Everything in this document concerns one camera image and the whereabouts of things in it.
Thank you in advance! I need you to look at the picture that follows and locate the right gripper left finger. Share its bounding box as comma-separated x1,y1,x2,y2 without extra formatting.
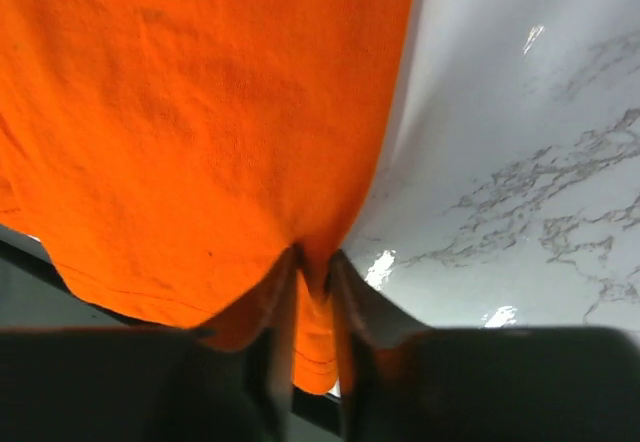
1,247,299,441

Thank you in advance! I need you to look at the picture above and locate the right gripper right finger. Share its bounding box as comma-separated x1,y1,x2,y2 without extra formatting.
327,252,639,441

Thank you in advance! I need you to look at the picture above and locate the orange t-shirt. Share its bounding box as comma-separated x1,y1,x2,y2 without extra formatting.
1,0,412,394

